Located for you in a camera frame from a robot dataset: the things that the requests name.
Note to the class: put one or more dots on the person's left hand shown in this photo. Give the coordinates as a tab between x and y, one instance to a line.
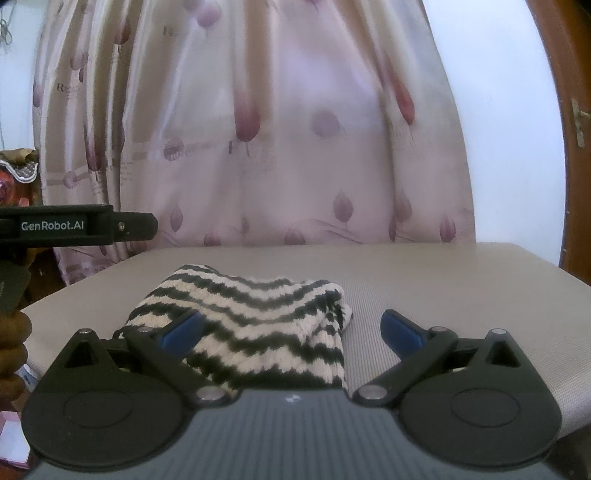
15	330

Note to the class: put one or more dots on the brass door hinge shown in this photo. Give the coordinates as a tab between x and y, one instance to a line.
580	119

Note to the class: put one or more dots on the pink leaf print curtain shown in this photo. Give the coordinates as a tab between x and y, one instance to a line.
250	123

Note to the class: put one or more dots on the cluttered shelf items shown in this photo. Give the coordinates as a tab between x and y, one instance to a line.
20	181

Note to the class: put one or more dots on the black white striped knit cardigan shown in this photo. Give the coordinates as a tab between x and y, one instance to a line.
275	334

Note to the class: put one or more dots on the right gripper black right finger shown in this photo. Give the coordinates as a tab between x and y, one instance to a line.
470	402

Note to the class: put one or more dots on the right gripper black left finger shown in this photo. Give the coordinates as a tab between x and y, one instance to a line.
116	402

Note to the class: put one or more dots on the brown wooden door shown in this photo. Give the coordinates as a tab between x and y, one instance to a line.
564	27

